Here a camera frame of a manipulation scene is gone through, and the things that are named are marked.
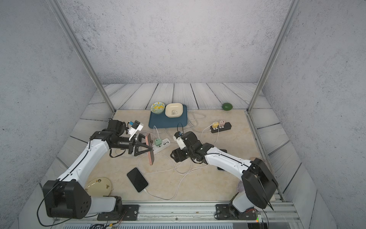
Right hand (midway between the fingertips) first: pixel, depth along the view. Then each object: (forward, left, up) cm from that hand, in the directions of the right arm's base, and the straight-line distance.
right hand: (176, 153), depth 81 cm
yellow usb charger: (+25, -26, -6) cm, 37 cm away
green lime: (+47, -38, -9) cm, 62 cm away
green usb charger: (+11, +13, -6) cm, 18 cm away
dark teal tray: (+33, +15, -10) cm, 38 cm away
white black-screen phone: (-10, +23, -13) cm, 29 cm away
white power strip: (+13, +9, -10) cm, 19 cm away
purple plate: (-14, -36, -12) cm, 40 cm away
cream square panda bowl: (+44, +6, -10) cm, 46 cm away
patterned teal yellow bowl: (+46, +19, -8) cm, 51 cm away
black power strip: (+28, -35, -11) cm, 47 cm away
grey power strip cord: (+32, -9, -11) cm, 35 cm away
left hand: (-3, +11, +12) cm, 17 cm away
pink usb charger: (+27, -31, -6) cm, 41 cm away
